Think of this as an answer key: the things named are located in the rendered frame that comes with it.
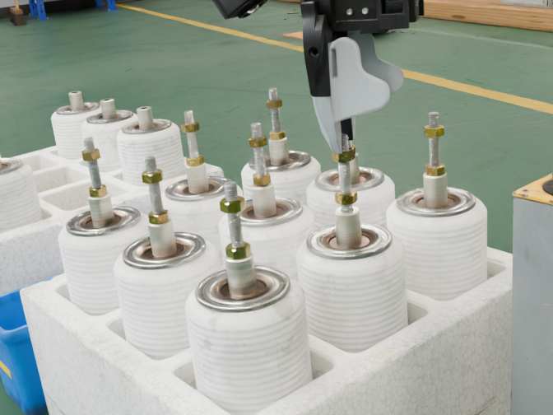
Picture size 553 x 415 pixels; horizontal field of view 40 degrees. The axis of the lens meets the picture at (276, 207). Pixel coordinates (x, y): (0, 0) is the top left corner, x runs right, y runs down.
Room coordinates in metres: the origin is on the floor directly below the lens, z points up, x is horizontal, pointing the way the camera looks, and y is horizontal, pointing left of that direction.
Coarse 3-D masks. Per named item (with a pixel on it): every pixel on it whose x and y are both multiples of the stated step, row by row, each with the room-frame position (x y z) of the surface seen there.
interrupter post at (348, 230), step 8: (336, 216) 0.61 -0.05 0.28; (344, 216) 0.60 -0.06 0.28; (352, 216) 0.60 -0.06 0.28; (336, 224) 0.61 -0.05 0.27; (344, 224) 0.60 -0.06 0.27; (352, 224) 0.60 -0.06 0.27; (336, 232) 0.61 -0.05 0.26; (344, 232) 0.60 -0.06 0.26; (352, 232) 0.60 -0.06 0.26; (360, 232) 0.61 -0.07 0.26; (344, 240) 0.60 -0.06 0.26; (352, 240) 0.60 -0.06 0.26; (360, 240) 0.61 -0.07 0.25
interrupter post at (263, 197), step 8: (272, 184) 0.70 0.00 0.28; (256, 192) 0.70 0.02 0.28; (264, 192) 0.69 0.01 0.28; (272, 192) 0.70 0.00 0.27; (256, 200) 0.70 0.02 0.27; (264, 200) 0.69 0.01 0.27; (272, 200) 0.70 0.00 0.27; (256, 208) 0.70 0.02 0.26; (264, 208) 0.69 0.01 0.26; (272, 208) 0.70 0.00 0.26; (264, 216) 0.69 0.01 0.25
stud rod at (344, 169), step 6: (342, 138) 0.61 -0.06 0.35; (342, 144) 0.61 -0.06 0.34; (342, 150) 0.61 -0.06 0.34; (348, 150) 0.61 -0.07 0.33; (342, 162) 0.61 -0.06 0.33; (348, 162) 0.61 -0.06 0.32; (342, 168) 0.61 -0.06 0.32; (348, 168) 0.61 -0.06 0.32; (342, 174) 0.61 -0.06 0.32; (348, 174) 0.61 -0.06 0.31; (342, 180) 0.61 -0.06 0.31; (348, 180) 0.61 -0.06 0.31; (342, 186) 0.61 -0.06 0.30; (348, 186) 0.61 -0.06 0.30; (342, 192) 0.61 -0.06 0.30; (348, 192) 0.61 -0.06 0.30; (342, 210) 0.61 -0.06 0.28; (348, 210) 0.61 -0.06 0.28
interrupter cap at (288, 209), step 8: (248, 200) 0.74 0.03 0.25; (280, 200) 0.73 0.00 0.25; (288, 200) 0.73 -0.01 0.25; (296, 200) 0.72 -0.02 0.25; (248, 208) 0.72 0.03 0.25; (280, 208) 0.71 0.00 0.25; (288, 208) 0.70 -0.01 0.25; (296, 208) 0.70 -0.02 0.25; (240, 216) 0.69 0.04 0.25; (248, 216) 0.70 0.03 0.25; (256, 216) 0.70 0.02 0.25; (272, 216) 0.69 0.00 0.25; (280, 216) 0.68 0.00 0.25; (288, 216) 0.68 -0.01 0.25; (296, 216) 0.68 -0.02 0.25; (248, 224) 0.67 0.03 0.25; (256, 224) 0.67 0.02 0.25; (264, 224) 0.67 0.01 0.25; (272, 224) 0.67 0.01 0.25; (280, 224) 0.67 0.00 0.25
